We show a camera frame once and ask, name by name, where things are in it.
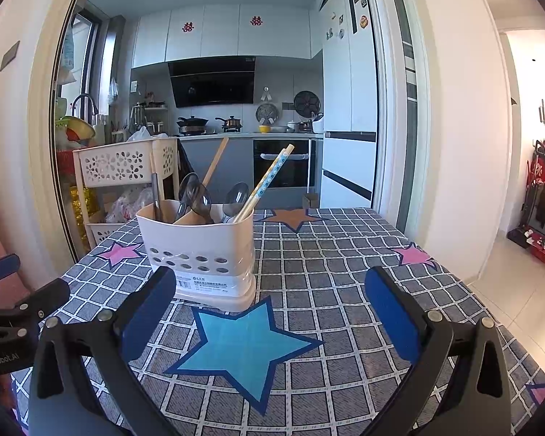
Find grey kitchen counter cabinet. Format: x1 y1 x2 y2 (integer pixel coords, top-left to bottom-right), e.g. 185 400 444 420
179 133 324 210

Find round black pan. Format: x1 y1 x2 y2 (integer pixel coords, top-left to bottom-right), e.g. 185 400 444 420
293 90 322 116

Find yellow-green plastic basin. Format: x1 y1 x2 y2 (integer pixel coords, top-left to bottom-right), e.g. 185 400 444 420
57 116 96 141

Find sliding door frame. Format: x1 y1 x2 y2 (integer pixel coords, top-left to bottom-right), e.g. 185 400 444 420
368 0 421 237

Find black plastic utensil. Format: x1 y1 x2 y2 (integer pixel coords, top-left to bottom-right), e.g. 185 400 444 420
152 173 164 224

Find red plastic basket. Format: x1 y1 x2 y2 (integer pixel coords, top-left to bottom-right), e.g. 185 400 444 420
57 150 80 187

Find group of fridge magnets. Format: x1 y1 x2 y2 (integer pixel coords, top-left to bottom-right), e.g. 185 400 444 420
324 0 371 39

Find metal spoon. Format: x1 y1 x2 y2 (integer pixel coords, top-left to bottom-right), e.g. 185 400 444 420
222 182 250 224

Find dark translucent plastic spoon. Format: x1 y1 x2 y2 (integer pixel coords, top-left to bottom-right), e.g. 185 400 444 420
178 173 205 223
188 182 215 224

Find clear plastic bag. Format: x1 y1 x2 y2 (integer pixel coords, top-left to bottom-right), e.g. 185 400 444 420
105 188 153 224

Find round metal strainer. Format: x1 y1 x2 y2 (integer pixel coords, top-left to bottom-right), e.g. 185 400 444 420
255 103 279 124

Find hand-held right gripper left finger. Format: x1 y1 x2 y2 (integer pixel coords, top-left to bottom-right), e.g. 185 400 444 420
29 266 178 436

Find grey checked tablecloth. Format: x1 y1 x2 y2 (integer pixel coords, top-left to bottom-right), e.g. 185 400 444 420
9 208 545 436

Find grey wall plate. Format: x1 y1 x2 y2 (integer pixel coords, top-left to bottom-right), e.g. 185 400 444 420
0 41 21 72

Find beige plastic storage trolley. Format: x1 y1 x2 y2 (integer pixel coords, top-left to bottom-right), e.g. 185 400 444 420
73 137 180 246

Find black built-in oven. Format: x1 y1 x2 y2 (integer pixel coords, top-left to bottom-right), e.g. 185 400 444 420
253 138 316 191

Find white plastic utensil holder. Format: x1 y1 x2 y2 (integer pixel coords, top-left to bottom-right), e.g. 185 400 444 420
136 203 257 314

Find bamboo chopstick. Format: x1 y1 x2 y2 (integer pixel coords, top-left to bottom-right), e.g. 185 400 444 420
202 137 230 191

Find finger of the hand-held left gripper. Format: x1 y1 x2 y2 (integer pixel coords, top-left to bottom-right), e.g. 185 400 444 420
0 254 21 284
0 278 71 333

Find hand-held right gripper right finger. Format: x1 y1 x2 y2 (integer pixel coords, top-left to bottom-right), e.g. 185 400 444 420
364 266 512 436

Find kitchen faucet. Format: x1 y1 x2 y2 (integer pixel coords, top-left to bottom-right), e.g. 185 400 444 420
70 94 100 121

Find white upper kitchen cabinets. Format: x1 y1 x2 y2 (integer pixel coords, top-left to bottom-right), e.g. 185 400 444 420
132 4 324 70

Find black range hood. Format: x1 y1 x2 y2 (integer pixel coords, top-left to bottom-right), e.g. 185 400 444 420
168 56 257 109

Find white refrigerator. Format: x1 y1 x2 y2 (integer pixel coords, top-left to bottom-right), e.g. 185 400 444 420
320 0 380 212

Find gold foil wrap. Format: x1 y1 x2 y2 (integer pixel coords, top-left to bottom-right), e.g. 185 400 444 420
70 186 98 223

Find black wok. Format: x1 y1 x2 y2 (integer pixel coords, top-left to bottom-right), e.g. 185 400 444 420
176 117 210 134

